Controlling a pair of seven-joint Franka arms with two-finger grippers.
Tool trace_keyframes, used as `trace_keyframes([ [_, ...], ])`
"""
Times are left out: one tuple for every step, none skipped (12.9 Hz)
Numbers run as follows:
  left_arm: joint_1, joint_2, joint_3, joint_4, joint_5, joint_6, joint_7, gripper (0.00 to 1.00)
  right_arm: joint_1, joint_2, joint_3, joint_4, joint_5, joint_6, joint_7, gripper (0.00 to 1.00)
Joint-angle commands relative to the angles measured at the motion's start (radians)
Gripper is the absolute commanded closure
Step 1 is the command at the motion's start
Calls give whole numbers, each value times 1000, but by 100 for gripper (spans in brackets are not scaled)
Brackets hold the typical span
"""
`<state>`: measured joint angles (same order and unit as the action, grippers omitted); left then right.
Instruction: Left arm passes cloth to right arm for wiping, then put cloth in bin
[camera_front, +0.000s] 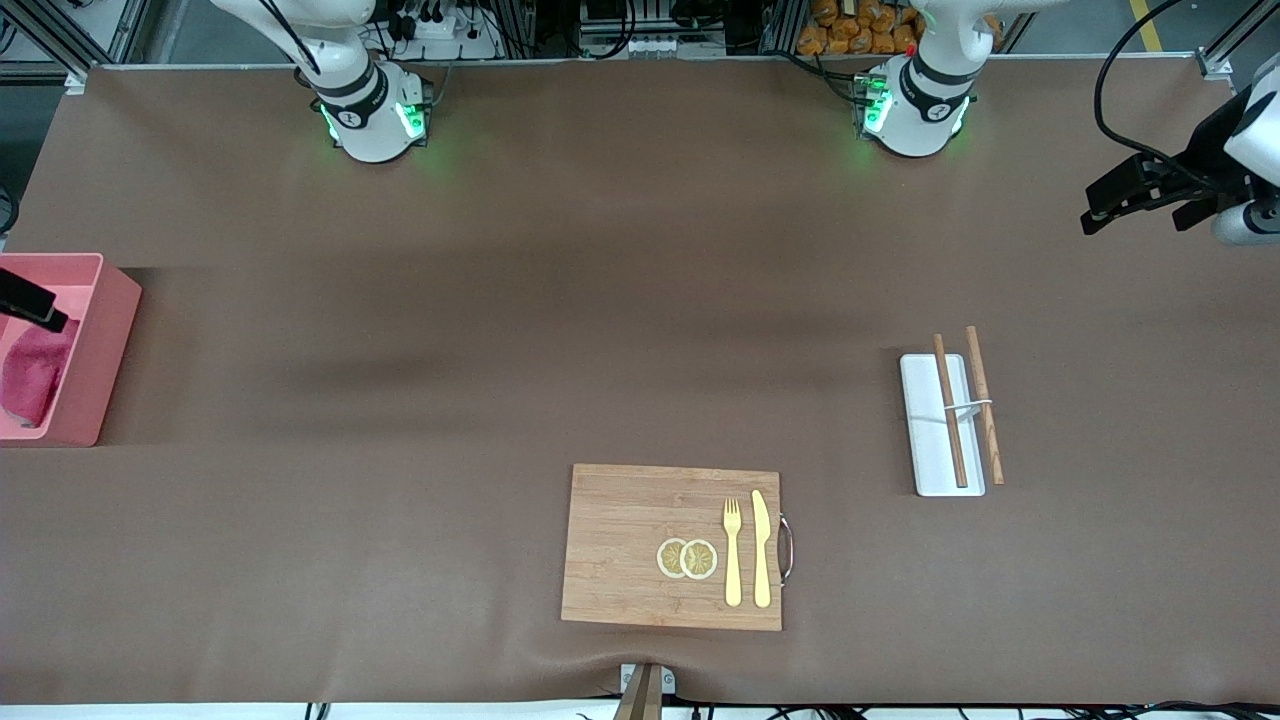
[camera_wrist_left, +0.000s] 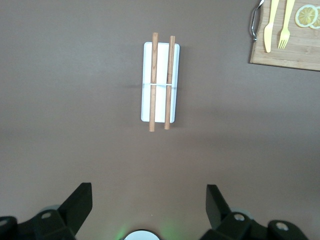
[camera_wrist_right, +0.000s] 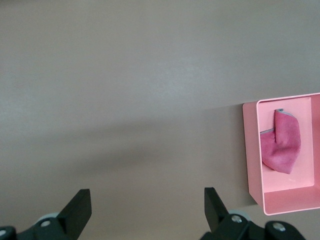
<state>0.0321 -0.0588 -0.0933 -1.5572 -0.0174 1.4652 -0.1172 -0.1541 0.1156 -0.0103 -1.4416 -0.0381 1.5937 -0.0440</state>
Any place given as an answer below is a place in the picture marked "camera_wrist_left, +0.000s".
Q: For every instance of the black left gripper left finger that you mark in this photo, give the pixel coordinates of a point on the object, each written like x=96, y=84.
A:
x=50, y=225

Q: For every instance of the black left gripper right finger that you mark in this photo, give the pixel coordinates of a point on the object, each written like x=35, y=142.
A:
x=237, y=227

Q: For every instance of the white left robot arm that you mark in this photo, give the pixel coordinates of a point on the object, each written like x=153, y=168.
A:
x=142, y=236

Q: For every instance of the white rack tray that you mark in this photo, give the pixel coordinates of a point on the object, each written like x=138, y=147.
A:
x=161, y=100

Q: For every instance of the brown wooden rod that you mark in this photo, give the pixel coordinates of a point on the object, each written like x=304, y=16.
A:
x=153, y=62
x=170, y=62

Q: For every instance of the yellow plastic knife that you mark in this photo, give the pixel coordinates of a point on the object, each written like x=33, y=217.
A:
x=268, y=35

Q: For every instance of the yellow plastic fork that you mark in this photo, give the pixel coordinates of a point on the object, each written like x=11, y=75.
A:
x=284, y=35

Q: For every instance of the yellow lemon slice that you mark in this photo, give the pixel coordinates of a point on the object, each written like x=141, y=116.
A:
x=317, y=23
x=305, y=16

